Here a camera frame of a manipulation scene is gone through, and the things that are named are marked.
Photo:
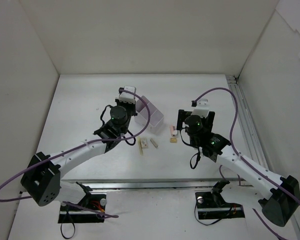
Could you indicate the white three-compartment organizer box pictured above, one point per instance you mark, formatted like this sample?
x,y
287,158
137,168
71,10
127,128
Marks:
x,y
156,116

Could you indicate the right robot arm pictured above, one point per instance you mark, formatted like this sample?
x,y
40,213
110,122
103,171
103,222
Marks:
x,y
278,196

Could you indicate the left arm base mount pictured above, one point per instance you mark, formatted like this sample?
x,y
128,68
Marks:
x,y
83,211

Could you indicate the white eraser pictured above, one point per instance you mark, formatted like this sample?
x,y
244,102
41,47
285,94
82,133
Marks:
x,y
154,143

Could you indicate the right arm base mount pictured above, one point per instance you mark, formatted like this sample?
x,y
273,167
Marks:
x,y
210,207

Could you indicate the staples box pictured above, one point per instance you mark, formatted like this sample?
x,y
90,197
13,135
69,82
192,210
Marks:
x,y
144,142

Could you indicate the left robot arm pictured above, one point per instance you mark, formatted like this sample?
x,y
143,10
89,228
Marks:
x,y
44,181

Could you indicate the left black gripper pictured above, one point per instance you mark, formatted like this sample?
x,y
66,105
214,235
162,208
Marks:
x,y
131,108

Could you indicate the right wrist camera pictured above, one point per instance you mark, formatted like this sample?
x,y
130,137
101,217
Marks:
x,y
201,107

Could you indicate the yellow highlighter pen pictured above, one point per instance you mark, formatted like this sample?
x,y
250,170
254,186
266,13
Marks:
x,y
140,149

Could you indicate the aluminium frame rail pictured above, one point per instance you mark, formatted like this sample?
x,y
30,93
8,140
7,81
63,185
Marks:
x,y
247,126

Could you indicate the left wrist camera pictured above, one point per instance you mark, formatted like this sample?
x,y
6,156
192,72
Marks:
x,y
126,96

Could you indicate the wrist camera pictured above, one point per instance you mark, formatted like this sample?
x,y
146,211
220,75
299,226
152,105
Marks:
x,y
126,96
201,107

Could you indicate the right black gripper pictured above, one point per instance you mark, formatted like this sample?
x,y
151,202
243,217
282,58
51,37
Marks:
x,y
180,117

